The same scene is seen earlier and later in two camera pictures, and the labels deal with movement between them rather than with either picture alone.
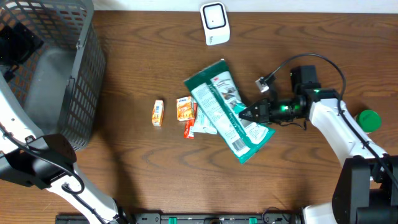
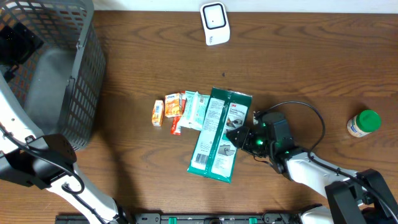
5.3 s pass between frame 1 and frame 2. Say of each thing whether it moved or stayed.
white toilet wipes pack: moved
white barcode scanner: stayed
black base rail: stayed
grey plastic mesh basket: stayed
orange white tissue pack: moved
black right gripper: moved
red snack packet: moved
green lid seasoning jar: stayed
